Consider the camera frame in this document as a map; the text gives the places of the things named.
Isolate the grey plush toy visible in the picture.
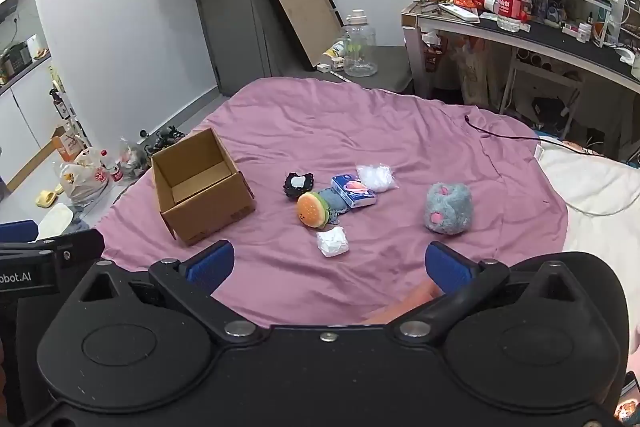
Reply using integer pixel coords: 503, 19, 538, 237
424, 181, 474, 236

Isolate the white plastic shopping bag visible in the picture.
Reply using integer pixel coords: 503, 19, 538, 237
53, 148, 110, 206

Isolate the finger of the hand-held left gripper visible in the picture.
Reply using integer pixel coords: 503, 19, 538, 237
0, 229, 106, 271
0, 220, 39, 244

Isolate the large clear jug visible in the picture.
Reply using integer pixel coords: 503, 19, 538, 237
342, 10, 379, 78

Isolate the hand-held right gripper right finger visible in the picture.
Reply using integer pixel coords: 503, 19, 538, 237
392, 241, 596, 343

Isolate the pink bed sheet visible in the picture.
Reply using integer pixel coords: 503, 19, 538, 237
95, 77, 571, 329

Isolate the white plastic container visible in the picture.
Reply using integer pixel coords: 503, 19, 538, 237
37, 202, 74, 241

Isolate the burger plush toy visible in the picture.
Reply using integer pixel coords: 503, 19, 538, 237
296, 190, 331, 228

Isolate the black framed board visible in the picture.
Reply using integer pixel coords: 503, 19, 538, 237
258, 0, 346, 72

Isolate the white cabinet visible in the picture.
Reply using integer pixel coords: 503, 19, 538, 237
0, 51, 67, 194

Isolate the brown cardboard box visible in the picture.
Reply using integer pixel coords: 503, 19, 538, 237
151, 127, 257, 247

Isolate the smartphone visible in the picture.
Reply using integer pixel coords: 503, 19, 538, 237
617, 371, 640, 426

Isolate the grey door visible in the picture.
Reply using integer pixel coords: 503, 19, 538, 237
191, 0, 299, 98

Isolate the black spray bottle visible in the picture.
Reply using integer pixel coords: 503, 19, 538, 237
48, 89, 71, 120

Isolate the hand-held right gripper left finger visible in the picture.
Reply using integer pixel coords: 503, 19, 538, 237
75, 240, 268, 344

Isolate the small bottle red label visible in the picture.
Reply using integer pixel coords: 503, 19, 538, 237
100, 150, 124, 182

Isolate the beige tote bag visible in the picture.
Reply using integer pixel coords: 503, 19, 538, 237
452, 36, 504, 108

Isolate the orange cardboard box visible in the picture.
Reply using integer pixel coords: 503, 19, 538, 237
51, 126, 84, 162

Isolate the black cable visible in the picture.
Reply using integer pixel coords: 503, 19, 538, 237
464, 114, 553, 144

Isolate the white desk with black top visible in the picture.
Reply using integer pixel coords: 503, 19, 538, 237
401, 0, 640, 158

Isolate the clear plastic bag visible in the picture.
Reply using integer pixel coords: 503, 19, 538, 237
356, 163, 399, 193

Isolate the white metal stool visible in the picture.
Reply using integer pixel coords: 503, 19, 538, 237
499, 51, 587, 138

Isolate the blue denim cloth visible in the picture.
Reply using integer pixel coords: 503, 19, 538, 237
319, 187, 352, 228

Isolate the grey sneaker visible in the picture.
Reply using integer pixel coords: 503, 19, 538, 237
159, 125, 187, 148
144, 134, 170, 156

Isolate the blue tissue pack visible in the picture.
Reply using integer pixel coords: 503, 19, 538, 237
330, 174, 377, 210

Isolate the clear bag of rubbish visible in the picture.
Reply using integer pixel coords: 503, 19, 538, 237
118, 136, 151, 180

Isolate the grey platform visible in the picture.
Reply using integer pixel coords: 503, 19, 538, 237
272, 44, 414, 96

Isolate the black lace fabric piece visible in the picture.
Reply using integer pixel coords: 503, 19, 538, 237
283, 171, 315, 199

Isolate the white remote control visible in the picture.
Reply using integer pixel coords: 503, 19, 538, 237
438, 3, 482, 24

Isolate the white blanket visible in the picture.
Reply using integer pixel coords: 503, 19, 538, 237
537, 141, 640, 259

